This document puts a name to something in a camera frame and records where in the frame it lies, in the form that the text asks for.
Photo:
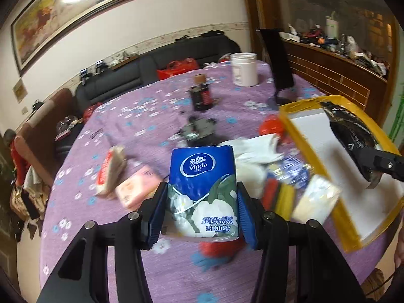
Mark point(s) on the black leather sofa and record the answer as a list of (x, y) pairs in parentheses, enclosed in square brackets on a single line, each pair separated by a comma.
[(126, 75)]

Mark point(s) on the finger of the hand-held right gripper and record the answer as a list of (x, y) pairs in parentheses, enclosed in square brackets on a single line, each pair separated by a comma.
[(383, 162)]

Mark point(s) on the wooden counter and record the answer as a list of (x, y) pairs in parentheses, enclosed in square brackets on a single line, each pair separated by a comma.
[(331, 75)]

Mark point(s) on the green plant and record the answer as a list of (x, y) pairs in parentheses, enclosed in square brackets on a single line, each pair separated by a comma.
[(396, 116)]

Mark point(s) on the small wall plaque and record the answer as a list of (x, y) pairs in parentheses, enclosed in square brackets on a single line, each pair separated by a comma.
[(19, 90)]

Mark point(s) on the yellow cardboard box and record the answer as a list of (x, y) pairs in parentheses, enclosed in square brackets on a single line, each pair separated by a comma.
[(318, 139)]

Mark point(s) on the white plastic jar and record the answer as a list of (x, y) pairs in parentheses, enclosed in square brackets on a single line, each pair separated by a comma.
[(243, 69)]

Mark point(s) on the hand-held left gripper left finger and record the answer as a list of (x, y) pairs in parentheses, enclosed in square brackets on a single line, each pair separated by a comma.
[(154, 217)]

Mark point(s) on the cream tissue pack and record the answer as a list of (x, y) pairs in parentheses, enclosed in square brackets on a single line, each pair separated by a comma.
[(315, 200)]

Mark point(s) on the electric motor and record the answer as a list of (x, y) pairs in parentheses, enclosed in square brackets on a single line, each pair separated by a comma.
[(198, 129)]

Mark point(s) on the dark side table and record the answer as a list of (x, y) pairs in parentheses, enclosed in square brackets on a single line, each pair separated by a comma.
[(66, 129)]

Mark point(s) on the purple floral tablecloth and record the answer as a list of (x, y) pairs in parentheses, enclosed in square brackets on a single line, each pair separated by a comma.
[(142, 113)]

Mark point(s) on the blue tissue pack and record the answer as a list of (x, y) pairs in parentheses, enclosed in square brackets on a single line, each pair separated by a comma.
[(202, 195)]

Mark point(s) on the pink tissue pack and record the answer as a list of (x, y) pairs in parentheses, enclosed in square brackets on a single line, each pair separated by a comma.
[(135, 186)]

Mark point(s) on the red white tissue pack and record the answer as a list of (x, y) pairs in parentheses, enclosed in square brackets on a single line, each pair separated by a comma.
[(109, 170)]

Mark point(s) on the wall socket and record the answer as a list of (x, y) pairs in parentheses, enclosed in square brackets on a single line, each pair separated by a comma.
[(24, 109)]

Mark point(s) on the black smartphone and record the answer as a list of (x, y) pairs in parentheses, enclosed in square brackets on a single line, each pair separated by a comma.
[(277, 60)]

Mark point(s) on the brown armchair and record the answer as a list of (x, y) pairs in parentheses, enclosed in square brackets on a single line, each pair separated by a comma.
[(47, 123)]

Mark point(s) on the red plastic bag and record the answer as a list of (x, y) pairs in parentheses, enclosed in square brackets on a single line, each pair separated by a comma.
[(271, 127)]

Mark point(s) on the blue white plastic bag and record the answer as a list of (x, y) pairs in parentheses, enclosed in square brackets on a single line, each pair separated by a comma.
[(293, 170)]

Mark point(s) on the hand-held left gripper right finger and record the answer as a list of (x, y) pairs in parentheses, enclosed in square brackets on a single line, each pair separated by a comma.
[(249, 221)]

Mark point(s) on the black snack packet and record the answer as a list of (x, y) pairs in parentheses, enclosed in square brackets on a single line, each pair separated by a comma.
[(350, 129)]

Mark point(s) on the red sponge pack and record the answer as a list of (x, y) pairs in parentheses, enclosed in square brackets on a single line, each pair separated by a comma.
[(270, 191)]

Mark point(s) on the dark bottle red label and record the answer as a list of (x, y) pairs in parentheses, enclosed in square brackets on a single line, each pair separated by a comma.
[(202, 96)]

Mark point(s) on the yellow green sponge pack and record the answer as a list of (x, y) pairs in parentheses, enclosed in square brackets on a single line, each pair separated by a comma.
[(285, 200)]

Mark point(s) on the framed wall painting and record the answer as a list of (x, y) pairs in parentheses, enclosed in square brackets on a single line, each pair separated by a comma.
[(69, 15)]

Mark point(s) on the white jug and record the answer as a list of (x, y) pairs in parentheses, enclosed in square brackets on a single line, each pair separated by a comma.
[(331, 26)]

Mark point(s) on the phone stand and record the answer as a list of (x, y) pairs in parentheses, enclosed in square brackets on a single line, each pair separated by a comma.
[(279, 101)]

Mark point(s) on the pile of counter clutter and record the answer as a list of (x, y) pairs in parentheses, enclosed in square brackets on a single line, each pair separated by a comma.
[(347, 47)]

